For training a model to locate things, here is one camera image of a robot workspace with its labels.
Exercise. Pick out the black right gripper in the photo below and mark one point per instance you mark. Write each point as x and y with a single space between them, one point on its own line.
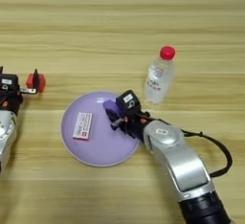
134 122

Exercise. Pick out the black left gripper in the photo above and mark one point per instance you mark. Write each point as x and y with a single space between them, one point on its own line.
11 101

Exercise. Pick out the red cube block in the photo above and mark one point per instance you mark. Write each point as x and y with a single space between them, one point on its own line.
42 82

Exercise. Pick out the lilac round plate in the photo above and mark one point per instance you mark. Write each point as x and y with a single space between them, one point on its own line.
105 145

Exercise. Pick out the white red eraser box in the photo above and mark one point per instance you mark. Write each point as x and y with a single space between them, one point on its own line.
82 125

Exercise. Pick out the clear bottle red cap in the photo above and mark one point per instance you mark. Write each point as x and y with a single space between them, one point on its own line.
158 81

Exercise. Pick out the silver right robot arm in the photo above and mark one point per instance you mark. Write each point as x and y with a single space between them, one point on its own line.
182 161

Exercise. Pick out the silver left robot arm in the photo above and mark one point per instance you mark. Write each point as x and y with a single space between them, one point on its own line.
6 132

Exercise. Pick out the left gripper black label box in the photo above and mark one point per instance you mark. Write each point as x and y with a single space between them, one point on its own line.
8 81

